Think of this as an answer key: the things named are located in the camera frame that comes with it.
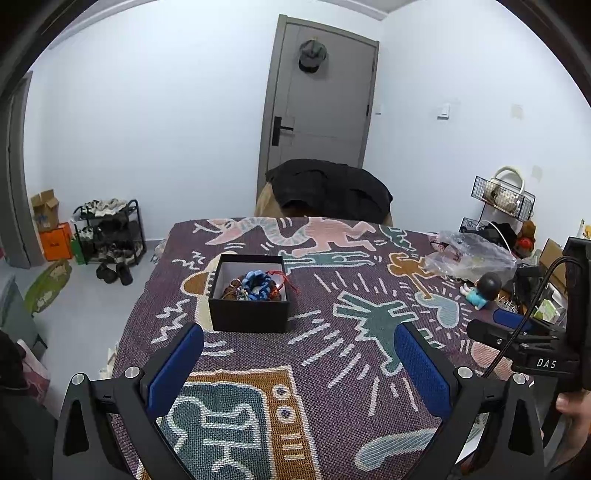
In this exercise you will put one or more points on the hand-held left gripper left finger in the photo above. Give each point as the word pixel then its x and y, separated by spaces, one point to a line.
pixel 178 369

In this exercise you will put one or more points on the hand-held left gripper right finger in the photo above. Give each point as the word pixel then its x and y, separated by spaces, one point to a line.
pixel 422 369

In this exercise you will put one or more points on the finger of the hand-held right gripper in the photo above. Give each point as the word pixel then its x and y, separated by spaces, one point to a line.
pixel 508 318
pixel 485 331

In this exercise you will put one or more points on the black jewelry box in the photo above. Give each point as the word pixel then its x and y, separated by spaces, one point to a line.
pixel 249 316

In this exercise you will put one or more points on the person's right hand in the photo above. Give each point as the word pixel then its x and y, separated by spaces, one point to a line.
pixel 577 415

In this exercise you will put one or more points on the green white packet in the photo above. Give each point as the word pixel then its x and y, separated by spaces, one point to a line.
pixel 547 311

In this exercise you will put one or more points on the black device box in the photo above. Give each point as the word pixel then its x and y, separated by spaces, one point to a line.
pixel 526 284

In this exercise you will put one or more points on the black-haired doll figurine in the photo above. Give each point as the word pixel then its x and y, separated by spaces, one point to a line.
pixel 487 284

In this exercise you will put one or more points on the brown cardboard box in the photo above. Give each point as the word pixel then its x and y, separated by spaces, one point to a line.
pixel 551 258

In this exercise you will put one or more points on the clear plastic bag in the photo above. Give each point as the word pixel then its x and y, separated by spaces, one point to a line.
pixel 471 256

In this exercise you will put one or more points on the brown red plush toy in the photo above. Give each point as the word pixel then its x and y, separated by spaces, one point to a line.
pixel 526 237

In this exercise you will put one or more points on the black bag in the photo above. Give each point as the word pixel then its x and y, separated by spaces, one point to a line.
pixel 503 233

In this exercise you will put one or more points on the printed purple blanket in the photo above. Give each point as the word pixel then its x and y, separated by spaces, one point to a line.
pixel 323 392

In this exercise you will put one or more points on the black shoe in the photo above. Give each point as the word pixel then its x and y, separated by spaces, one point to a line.
pixel 124 274
pixel 106 273

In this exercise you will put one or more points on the pink white bag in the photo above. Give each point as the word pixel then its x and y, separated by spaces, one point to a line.
pixel 34 374

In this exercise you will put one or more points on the black shoe rack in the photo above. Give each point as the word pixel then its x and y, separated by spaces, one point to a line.
pixel 138 230

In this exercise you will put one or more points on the white headphones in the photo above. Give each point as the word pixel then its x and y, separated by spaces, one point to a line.
pixel 508 170

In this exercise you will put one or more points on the green oval mat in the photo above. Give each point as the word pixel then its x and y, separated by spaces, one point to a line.
pixel 46 288

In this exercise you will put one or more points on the pile of shoes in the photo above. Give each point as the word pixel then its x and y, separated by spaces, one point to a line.
pixel 108 230

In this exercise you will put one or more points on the dark cloth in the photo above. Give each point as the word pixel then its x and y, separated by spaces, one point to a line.
pixel 14 415

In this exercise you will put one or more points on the orange box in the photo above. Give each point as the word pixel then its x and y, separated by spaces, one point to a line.
pixel 55 242

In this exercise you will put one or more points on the black jacket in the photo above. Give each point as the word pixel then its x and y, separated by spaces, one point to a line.
pixel 323 189

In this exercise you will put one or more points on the open cardboard box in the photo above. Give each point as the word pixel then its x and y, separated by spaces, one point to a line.
pixel 45 210

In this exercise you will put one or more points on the grey door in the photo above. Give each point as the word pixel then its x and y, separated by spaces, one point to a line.
pixel 323 115

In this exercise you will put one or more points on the dark hat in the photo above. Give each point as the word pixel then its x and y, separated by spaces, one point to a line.
pixel 312 55

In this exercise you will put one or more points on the white light switch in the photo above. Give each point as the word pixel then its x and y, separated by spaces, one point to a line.
pixel 443 110

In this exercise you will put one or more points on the grey door frame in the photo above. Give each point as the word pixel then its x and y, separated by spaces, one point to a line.
pixel 16 184

